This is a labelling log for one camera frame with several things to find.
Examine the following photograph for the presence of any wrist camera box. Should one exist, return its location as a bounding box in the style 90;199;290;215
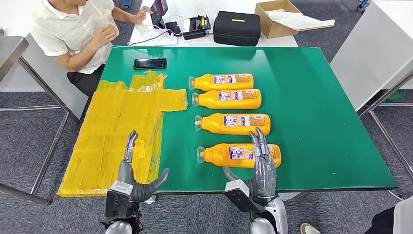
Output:
223;179;264;214
106;180;134;219

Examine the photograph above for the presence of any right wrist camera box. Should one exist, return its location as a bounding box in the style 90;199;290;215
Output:
223;179;264;214

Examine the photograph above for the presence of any open cardboard box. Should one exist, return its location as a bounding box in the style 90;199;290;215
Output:
254;0;336;39

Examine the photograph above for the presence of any person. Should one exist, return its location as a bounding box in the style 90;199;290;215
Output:
300;195;413;234
30;0;154;98

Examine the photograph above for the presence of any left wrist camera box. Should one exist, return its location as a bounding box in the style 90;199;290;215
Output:
106;180;134;219

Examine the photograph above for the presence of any black tablet on stand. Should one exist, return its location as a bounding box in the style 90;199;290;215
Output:
150;0;169;28

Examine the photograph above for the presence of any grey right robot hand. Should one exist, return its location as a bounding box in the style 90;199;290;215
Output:
223;126;277;198

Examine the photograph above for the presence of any black smartphone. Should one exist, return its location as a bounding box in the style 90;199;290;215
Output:
133;58;168;70

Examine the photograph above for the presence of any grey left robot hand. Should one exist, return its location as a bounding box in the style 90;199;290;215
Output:
117;130;170;202

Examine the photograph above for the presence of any yellow taped cardboard mat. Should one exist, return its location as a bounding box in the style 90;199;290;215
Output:
57;70;189;197

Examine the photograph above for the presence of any steel frame table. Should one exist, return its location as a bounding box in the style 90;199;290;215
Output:
0;35;71;207

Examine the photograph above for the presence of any green box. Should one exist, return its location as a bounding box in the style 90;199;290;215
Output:
386;89;406;100

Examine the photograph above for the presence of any black power cable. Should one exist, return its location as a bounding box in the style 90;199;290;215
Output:
128;29;170;46

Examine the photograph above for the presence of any black zip carry case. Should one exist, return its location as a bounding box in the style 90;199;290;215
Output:
213;10;262;47

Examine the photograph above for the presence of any person's right hand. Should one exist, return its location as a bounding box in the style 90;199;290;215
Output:
92;23;118;49

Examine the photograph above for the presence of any clear plastic drink cup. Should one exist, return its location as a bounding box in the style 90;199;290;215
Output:
90;1;120;38

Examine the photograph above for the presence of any person's left hand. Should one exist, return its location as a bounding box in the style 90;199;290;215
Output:
132;6;154;25

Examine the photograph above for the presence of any white power strip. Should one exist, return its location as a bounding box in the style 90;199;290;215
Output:
138;27;178;46

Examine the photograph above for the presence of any orange detergent bottle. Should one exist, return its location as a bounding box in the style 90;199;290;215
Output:
194;113;271;137
188;73;255;92
192;89;263;110
197;143;282;169

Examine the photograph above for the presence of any black electronic device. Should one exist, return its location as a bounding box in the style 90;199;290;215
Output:
182;14;212;41

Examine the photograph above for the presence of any black power adapter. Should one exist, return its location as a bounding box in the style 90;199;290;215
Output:
165;21;183;37

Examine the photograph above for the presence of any white table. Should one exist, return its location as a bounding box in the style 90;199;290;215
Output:
0;0;89;122
128;0;299;48
329;0;413;201

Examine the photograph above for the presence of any white paper sheet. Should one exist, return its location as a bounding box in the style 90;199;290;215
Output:
264;9;336;32

